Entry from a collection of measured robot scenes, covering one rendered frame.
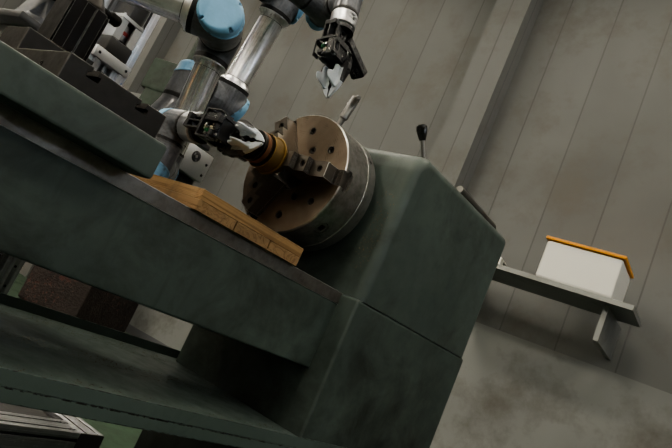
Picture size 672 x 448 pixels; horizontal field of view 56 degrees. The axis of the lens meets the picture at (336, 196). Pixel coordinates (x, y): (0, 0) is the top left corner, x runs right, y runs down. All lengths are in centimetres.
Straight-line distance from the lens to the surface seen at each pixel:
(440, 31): 620
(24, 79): 92
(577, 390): 462
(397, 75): 610
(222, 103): 216
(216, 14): 164
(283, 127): 154
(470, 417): 476
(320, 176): 141
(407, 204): 153
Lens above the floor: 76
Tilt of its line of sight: 12 degrees up
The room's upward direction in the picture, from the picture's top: 24 degrees clockwise
